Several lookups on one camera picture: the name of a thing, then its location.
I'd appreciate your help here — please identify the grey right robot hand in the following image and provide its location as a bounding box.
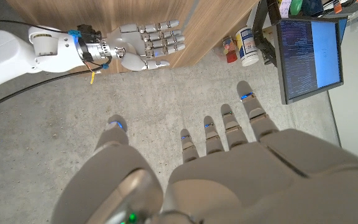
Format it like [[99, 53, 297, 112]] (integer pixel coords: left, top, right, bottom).
[[106, 19, 186, 72]]

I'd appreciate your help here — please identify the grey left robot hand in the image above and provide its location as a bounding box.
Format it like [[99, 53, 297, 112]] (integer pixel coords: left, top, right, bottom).
[[51, 80, 358, 224]]

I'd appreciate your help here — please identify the red snack jar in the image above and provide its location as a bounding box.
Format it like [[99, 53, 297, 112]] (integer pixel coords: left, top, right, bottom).
[[222, 35, 239, 64]]

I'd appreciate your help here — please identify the white wipes canister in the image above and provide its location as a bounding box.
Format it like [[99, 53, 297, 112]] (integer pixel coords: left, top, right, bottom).
[[235, 26, 260, 67]]

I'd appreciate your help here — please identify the black computer monitor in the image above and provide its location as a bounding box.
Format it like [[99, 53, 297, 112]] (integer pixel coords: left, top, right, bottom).
[[273, 17, 349, 105]]

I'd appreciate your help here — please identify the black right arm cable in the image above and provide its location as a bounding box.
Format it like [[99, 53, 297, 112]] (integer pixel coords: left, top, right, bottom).
[[0, 55, 113, 114]]

